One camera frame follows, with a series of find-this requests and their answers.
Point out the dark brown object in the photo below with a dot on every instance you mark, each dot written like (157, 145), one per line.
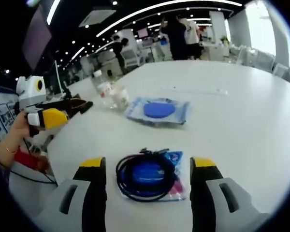
(79, 105)

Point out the clear plastic water bottle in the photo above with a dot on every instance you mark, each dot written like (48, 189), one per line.
(104, 90)

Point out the white flat strip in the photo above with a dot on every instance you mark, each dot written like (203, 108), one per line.
(203, 91)

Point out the ceiling air vent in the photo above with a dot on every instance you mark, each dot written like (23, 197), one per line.
(96, 18)

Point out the white paper cup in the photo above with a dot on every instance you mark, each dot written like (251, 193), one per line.
(119, 97)

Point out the bright window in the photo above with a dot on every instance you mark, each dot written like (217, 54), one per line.
(261, 36)

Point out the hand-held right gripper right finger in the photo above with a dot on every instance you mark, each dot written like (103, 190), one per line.
(203, 198)

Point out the green potted plant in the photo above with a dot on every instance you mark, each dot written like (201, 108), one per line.
(224, 40)

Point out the blue and white wall poster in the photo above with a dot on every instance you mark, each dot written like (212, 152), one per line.
(2, 113)

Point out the group of white chairs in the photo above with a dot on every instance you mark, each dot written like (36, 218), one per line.
(130, 56)

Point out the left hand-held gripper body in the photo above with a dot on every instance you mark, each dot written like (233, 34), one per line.
(30, 93)

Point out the pink monitor screen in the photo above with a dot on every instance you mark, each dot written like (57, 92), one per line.
(142, 33)

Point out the light blue packet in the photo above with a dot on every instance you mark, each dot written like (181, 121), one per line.
(157, 110)

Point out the white table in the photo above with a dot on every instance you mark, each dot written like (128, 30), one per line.
(232, 125)

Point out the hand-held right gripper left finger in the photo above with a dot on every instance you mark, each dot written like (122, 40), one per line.
(94, 198)

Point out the person's left hand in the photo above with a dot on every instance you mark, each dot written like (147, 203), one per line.
(18, 128)

